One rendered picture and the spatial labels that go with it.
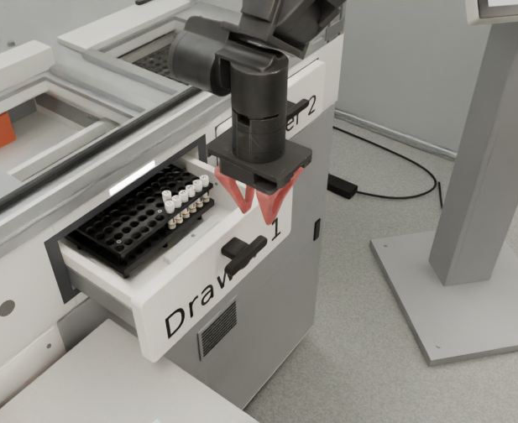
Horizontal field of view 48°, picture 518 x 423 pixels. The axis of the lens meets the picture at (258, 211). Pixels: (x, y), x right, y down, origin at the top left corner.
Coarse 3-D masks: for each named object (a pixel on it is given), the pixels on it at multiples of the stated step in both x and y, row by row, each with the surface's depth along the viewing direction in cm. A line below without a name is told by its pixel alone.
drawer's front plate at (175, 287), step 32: (288, 192) 81; (224, 224) 72; (256, 224) 77; (288, 224) 85; (192, 256) 68; (224, 256) 73; (256, 256) 80; (160, 288) 64; (192, 288) 70; (224, 288) 76; (160, 320) 67; (192, 320) 73; (160, 352) 70
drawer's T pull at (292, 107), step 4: (304, 100) 98; (308, 100) 98; (288, 104) 97; (292, 104) 97; (296, 104) 97; (300, 104) 97; (304, 104) 97; (308, 104) 98; (288, 108) 96; (292, 108) 96; (296, 108) 96; (300, 108) 97; (304, 108) 98; (288, 112) 95; (292, 112) 95; (296, 112) 96; (288, 116) 94; (292, 116) 95; (288, 120) 95
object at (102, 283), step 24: (168, 168) 92; (192, 168) 88; (216, 192) 88; (72, 264) 73; (96, 264) 79; (144, 264) 79; (168, 264) 79; (96, 288) 72; (120, 288) 68; (120, 312) 71
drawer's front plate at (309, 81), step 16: (320, 64) 104; (288, 80) 100; (304, 80) 101; (320, 80) 106; (288, 96) 99; (304, 96) 104; (320, 96) 109; (304, 112) 106; (320, 112) 112; (224, 128) 88; (288, 128) 104
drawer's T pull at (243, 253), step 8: (232, 240) 72; (240, 240) 72; (256, 240) 72; (264, 240) 72; (224, 248) 71; (232, 248) 71; (240, 248) 71; (248, 248) 71; (256, 248) 71; (232, 256) 70; (240, 256) 70; (248, 256) 70; (232, 264) 69; (240, 264) 69; (232, 272) 68
